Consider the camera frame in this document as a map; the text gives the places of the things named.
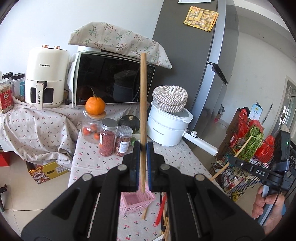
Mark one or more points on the yellow paper flyer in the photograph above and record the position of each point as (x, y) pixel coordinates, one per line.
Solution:
(202, 19)

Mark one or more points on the red plastic spoon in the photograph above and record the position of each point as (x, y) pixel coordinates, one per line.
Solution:
(162, 206)

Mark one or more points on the black microwave oven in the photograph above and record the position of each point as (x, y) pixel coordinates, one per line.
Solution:
(114, 78)

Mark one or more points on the pink perforated utensil basket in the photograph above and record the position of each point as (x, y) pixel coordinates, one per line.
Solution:
(131, 202)

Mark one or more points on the red label nut jar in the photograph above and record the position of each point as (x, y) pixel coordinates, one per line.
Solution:
(6, 97)

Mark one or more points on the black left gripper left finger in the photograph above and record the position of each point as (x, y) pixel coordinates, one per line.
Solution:
(131, 176)

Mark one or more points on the grey refrigerator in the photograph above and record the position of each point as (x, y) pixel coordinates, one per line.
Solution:
(202, 62)

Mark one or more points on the black wire vegetable rack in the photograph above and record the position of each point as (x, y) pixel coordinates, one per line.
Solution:
(245, 138)

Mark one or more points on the floral cloth cover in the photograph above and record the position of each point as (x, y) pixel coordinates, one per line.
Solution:
(115, 39)

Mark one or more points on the cream air fryer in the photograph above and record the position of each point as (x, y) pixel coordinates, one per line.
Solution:
(45, 77)

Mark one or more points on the glass jar with tomatoes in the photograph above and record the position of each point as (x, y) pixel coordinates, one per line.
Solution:
(91, 126)

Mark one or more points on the jar of dried snacks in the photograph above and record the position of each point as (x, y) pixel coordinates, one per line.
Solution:
(122, 141)

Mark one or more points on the woven lidded basket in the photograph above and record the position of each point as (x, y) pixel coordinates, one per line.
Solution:
(170, 98)

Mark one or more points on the white electric pot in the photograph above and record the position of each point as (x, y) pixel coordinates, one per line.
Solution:
(167, 129)

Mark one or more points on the yellow cardboard box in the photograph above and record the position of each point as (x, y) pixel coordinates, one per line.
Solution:
(44, 173)

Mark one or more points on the orange tangerine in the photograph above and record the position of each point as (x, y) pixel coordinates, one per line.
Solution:
(95, 105)

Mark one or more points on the jar of red goji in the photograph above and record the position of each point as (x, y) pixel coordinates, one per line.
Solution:
(107, 135)

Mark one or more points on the black lid blue jar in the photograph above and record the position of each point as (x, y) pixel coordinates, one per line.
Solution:
(18, 86)

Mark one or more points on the cherry print tablecloth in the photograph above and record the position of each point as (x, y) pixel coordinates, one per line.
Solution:
(53, 134)

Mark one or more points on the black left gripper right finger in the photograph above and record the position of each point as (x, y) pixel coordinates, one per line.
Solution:
(156, 179)

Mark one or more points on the dark green pumpkin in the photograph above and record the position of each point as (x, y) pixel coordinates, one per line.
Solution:
(131, 121)

